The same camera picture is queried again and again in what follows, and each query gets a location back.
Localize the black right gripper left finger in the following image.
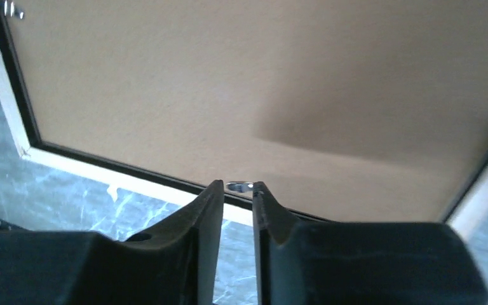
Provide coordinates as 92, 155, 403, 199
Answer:
0, 180, 224, 304

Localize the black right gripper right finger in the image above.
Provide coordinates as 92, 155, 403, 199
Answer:
252, 182, 488, 304

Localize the brown frame backing board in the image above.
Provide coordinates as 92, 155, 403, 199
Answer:
8, 1, 488, 221

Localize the light wooden picture frame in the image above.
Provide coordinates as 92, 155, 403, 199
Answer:
0, 1, 488, 239

